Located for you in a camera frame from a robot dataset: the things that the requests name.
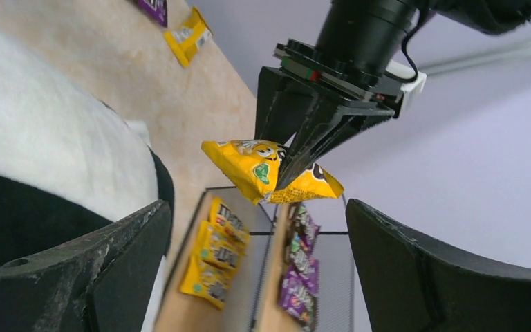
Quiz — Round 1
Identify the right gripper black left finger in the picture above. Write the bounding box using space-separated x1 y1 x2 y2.
0 201 171 331

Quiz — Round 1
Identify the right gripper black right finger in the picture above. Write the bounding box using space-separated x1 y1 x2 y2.
346 199 531 331

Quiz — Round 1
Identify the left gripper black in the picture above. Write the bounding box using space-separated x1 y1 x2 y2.
254 39 405 190

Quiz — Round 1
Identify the yellow candy bag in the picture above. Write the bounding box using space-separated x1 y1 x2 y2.
201 140 344 204

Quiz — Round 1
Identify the yellow candy bag table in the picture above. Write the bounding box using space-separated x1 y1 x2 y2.
164 6 213 68
179 256 233 310

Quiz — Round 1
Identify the purple brown candy bag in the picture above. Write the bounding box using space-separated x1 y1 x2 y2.
278 270 317 331

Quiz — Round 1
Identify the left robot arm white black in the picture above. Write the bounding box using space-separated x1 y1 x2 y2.
254 1 531 190

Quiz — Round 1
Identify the purple candy bag shelf right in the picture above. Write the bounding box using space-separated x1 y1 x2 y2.
284 235 319 295

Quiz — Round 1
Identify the purple candy bag shelf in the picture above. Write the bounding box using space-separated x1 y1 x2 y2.
284 235 319 295
286 203 321 255

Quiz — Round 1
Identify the yellow candy bag shelf right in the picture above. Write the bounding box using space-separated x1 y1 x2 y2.
194 221 243 275

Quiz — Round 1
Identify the yellow candy bag shelf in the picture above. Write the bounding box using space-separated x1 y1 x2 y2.
209 197 250 248
194 221 243 275

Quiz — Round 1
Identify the purple candy bag shelf left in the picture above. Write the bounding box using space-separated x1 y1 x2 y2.
286 203 321 255

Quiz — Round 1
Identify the yellow candy bag shelf left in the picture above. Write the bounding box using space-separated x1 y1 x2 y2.
209 197 250 248

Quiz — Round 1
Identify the purple candy bag near base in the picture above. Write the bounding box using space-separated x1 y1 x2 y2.
135 0 167 28

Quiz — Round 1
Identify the black white checkered pillow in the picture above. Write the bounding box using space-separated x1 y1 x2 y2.
0 32 174 331

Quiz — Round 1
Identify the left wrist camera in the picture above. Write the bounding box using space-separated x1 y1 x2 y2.
385 60 427 117

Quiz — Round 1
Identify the black wire wooden shelf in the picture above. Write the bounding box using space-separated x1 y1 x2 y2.
155 187 355 331

